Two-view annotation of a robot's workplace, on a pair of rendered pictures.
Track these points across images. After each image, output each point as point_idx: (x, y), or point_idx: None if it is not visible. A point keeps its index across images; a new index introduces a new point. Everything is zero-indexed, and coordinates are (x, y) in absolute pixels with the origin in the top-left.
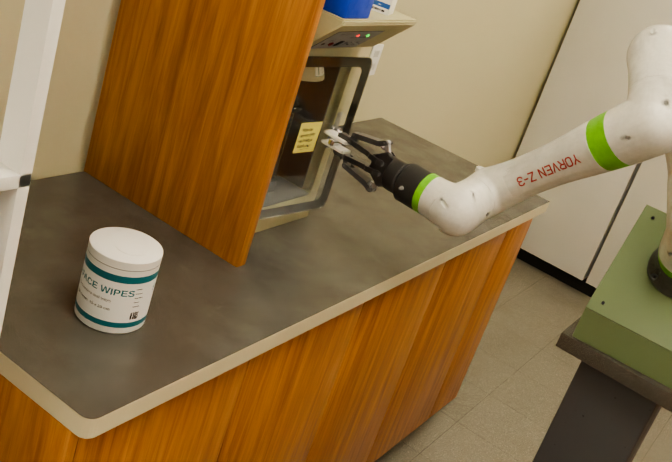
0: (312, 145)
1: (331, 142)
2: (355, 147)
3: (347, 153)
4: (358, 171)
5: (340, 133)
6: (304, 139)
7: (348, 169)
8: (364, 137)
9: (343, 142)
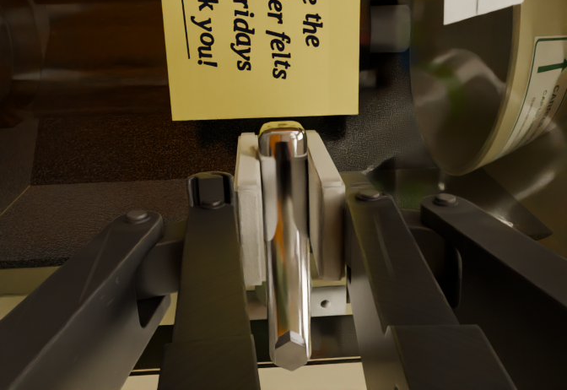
0: (208, 94)
1: (286, 125)
2: (364, 230)
3: (241, 252)
4: (108, 354)
5: (359, 177)
6: None
7: (111, 246)
8: (537, 251)
9: (330, 175)
